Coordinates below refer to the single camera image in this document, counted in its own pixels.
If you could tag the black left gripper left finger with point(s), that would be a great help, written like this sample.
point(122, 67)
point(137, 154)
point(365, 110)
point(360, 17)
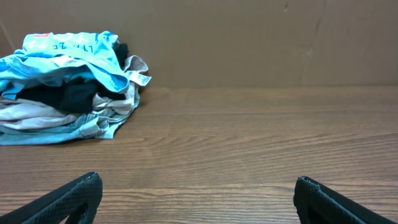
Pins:
point(75, 202)

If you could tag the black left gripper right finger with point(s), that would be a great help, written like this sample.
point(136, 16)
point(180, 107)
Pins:
point(318, 204)

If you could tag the black garment in pile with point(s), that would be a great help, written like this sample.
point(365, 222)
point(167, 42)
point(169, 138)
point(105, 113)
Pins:
point(75, 96)

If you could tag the beige garment with tag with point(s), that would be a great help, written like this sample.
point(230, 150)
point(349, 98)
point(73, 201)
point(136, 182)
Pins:
point(26, 114)

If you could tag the light blue printed t-shirt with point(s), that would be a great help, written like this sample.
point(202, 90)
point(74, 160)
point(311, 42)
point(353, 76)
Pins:
point(54, 59)

